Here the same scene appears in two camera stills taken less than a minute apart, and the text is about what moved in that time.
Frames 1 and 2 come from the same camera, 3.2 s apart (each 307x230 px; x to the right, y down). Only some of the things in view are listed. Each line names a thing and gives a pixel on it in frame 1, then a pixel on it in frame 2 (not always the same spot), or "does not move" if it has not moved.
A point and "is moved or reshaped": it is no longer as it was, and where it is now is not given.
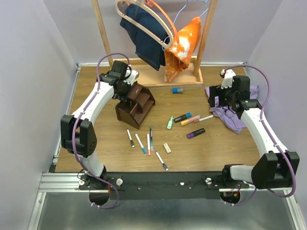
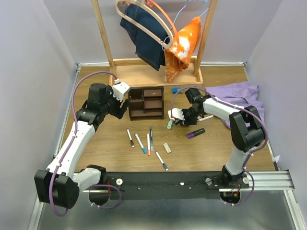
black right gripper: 216,90 -> 187,122
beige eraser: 167,147 does not move
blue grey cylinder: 179,90 does not move
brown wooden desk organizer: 139,103 is moved or reshaped
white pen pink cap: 149,150 does not move
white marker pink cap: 204,118 does not move
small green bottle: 170,123 does not move
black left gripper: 123,97 -> 119,112
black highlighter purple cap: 195,133 does not move
